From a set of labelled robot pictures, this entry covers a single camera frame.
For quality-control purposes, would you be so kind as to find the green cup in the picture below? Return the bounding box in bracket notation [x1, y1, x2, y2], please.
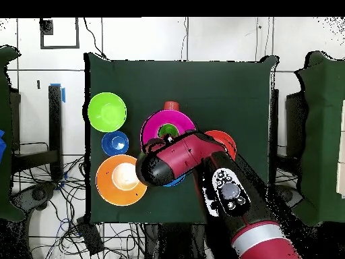
[157, 123, 180, 139]

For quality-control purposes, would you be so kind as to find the large pink bowl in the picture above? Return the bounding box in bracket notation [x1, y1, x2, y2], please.
[139, 109, 197, 152]

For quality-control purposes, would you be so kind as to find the orange-red ribbed cup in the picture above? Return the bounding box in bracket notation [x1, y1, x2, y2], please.
[163, 100, 180, 111]

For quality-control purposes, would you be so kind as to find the light blue bowl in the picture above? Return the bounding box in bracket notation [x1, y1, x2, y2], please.
[162, 174, 187, 188]

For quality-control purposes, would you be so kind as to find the large orange bowl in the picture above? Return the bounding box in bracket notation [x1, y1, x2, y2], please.
[96, 154, 148, 206]

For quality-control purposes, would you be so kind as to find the red shallow bowl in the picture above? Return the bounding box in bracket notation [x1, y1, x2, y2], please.
[204, 129, 237, 161]

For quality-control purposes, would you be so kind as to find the small dark blue bowl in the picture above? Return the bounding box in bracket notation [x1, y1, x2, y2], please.
[101, 130, 129, 156]

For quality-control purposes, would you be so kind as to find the dark green tablecloth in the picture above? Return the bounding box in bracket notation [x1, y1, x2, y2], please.
[84, 52, 278, 225]

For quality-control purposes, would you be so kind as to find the light green bowl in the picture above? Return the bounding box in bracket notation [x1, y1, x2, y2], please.
[87, 92, 127, 133]

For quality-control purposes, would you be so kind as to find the black power strip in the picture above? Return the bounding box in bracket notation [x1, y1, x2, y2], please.
[76, 217, 104, 256]

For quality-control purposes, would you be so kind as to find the green-clothed side table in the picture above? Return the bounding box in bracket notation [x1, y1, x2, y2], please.
[293, 51, 345, 227]
[0, 45, 25, 222]

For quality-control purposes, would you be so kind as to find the blue object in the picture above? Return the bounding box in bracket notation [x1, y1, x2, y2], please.
[0, 129, 7, 164]

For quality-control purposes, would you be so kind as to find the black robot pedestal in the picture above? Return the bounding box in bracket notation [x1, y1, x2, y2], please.
[142, 223, 216, 259]

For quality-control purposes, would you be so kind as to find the black stand frame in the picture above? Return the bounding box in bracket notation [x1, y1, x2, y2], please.
[10, 84, 64, 180]
[269, 88, 309, 187]

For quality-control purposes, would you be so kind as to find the tangle of floor cables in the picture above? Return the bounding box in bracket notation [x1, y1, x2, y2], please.
[11, 154, 144, 259]

